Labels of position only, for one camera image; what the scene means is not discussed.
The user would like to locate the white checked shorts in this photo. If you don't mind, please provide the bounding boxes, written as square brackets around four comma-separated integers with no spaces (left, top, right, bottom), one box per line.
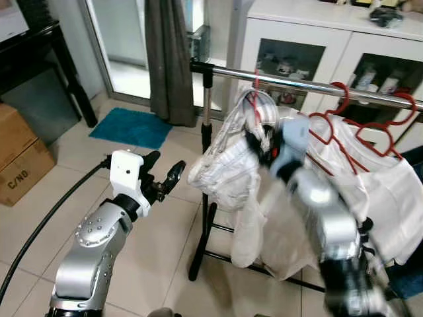
[188,89,295,268]

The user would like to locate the thin red wire hanger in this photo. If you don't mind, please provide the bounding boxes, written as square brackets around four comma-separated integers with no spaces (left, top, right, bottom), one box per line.
[251,68,266,126]

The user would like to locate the teal floor mat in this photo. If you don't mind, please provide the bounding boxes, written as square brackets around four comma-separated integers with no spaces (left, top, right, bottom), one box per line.
[89,108,174,150]

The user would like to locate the chrome and black clothes rack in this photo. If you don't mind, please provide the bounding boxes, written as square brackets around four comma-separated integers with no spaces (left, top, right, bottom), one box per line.
[188,58,423,295]

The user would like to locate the grey-brown curtain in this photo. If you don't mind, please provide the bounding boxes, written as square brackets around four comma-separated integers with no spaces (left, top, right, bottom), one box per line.
[144,0,198,127]

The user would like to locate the white black-print T-shirt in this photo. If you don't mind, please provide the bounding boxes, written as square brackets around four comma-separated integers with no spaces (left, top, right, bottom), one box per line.
[291,112,423,265]

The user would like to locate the printed brown cardboard box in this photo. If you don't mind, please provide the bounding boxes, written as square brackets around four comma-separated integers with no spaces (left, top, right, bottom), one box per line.
[0,139,57,207]

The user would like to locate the glass sliding door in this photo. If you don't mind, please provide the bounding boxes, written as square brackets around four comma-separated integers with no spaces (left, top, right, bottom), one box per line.
[79,0,206,110]

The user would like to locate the white glass-door cabinet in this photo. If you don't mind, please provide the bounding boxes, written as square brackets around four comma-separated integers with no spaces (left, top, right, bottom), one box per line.
[231,0,423,156]

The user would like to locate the robot leg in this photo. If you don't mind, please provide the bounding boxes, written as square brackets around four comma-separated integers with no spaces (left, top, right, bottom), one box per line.
[147,307,182,317]

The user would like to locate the black desk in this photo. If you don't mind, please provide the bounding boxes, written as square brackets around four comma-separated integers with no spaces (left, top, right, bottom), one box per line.
[0,20,98,127]

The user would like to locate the black tangled bundle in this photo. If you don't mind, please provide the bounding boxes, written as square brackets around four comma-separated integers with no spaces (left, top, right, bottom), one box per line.
[369,7,404,28]

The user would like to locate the white box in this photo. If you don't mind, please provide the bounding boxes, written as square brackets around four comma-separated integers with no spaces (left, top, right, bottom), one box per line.
[0,0,30,42]

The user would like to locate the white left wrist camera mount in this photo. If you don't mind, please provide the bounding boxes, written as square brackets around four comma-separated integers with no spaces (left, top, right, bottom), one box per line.
[109,151,153,217]

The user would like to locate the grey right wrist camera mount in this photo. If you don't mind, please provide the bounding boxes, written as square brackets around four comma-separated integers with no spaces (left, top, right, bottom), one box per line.
[272,119,311,172]

